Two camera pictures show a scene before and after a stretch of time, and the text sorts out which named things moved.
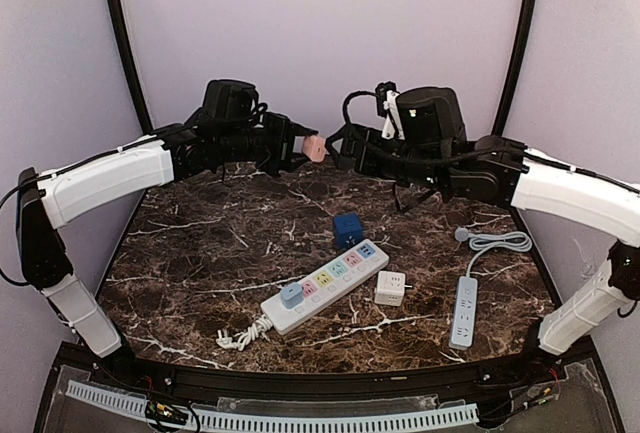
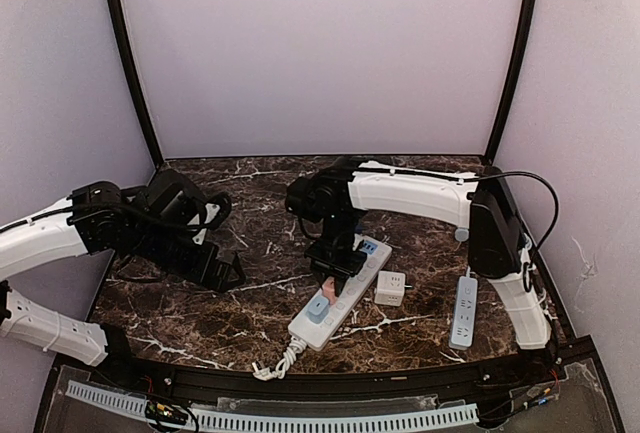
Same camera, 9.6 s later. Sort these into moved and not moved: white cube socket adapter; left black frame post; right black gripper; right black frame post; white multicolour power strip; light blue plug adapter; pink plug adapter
Moved: pink plug adapter; light blue plug adapter; white multicolour power strip; right black gripper
Not moved: right black frame post; white cube socket adapter; left black frame post
